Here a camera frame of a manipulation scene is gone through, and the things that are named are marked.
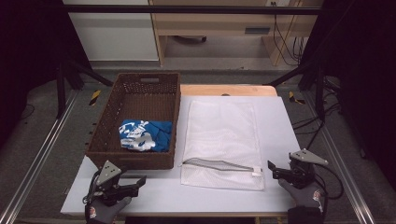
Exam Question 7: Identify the white board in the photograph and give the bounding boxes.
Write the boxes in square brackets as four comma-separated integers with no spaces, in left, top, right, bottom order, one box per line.
[60,94,303,217]

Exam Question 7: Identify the white plastic bag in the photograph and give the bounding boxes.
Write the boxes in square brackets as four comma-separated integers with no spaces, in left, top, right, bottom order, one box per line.
[180,100,265,191]

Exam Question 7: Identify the black horizontal frame bar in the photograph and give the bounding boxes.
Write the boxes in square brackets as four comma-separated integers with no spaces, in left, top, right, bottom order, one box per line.
[61,4,323,16]

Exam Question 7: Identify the white cabinet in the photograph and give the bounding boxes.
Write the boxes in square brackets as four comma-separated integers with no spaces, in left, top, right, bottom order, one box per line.
[62,0,161,63]

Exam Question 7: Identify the black floor cables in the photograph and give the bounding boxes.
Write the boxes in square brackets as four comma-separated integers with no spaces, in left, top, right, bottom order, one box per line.
[291,77,343,151]

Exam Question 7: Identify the metal floor rail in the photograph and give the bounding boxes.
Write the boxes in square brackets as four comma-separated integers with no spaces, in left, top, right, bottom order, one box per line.
[302,90,377,224]
[0,89,79,224]

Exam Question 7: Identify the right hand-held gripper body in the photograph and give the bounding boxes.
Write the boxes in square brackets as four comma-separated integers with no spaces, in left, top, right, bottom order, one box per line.
[279,147,329,190]

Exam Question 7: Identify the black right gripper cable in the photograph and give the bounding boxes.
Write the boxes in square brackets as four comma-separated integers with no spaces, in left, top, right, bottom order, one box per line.
[313,162,346,216]

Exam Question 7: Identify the black hanging cables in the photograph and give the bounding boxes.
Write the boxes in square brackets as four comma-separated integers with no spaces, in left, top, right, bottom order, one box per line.
[271,1,308,67]

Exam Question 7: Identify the black curtain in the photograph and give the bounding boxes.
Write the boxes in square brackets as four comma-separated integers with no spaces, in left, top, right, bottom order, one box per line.
[298,0,396,189]
[0,0,92,148]

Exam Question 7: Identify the blue and white garment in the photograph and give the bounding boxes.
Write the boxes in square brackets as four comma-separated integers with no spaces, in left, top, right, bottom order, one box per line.
[119,119,174,153]

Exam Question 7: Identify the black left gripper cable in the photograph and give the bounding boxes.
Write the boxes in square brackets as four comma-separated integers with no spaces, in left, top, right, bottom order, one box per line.
[81,169,103,205]

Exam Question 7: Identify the brown woven basket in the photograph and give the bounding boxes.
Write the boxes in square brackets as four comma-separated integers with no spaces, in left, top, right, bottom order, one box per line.
[85,72,182,171]

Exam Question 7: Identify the wooden table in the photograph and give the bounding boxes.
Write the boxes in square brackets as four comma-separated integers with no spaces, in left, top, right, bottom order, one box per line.
[179,84,278,98]

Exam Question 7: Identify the person's left hand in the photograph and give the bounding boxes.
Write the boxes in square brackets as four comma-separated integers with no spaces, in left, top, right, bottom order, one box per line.
[85,196,133,224]

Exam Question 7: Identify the black metal stand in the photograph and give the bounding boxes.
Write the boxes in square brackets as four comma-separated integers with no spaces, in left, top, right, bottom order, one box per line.
[266,59,327,123]
[55,58,115,119]

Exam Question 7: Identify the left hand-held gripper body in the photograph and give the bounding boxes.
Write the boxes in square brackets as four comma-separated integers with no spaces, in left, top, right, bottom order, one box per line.
[90,160,140,207]

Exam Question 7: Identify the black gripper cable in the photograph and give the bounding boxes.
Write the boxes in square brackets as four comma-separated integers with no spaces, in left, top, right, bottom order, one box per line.
[81,169,103,205]
[313,162,346,216]

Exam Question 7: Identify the yellow and black tape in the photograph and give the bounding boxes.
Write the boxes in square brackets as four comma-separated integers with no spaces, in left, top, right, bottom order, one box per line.
[288,91,306,105]
[89,89,103,107]

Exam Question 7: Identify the light wooden desk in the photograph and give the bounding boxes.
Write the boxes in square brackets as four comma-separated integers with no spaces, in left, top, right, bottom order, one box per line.
[148,0,323,67]

